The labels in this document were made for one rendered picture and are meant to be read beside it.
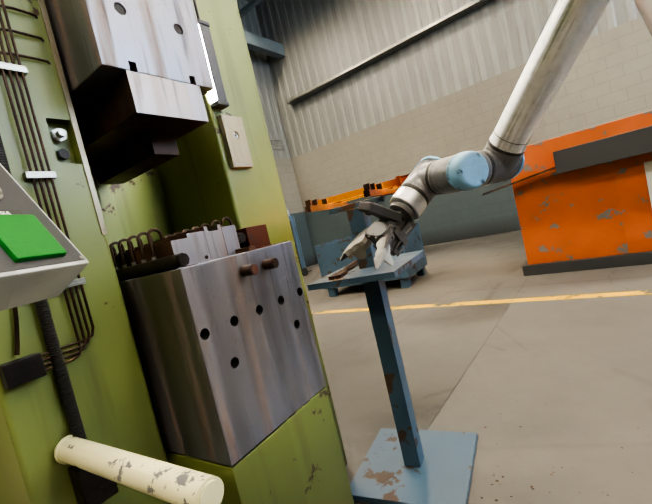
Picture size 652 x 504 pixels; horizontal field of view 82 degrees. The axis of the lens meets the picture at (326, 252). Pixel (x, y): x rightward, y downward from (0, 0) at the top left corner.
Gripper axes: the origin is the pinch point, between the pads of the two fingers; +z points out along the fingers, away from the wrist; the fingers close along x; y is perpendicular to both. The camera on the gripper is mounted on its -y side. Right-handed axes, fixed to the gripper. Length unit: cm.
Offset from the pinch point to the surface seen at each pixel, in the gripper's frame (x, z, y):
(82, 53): 25, 5, -72
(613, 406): -17, -33, 124
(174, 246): 14.2, 24.2, -32.3
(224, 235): 20.8, 13.9, -23.7
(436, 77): 512, -588, 219
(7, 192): -6, 34, -58
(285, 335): 13.2, 24.0, 4.9
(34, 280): -16, 40, -48
